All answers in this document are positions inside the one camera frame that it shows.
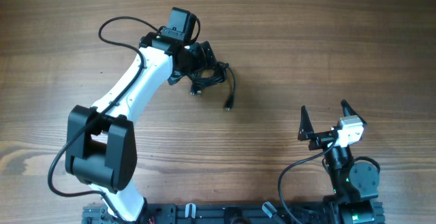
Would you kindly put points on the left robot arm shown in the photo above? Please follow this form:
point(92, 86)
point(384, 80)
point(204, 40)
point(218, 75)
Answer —
point(101, 144)

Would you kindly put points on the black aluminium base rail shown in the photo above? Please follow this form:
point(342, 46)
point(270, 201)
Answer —
point(267, 213)

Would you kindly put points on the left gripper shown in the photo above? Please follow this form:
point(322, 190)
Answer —
point(201, 61)

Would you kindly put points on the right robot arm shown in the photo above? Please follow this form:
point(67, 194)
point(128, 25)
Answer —
point(354, 180)

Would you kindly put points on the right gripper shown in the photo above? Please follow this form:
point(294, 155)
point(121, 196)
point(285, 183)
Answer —
point(306, 133)

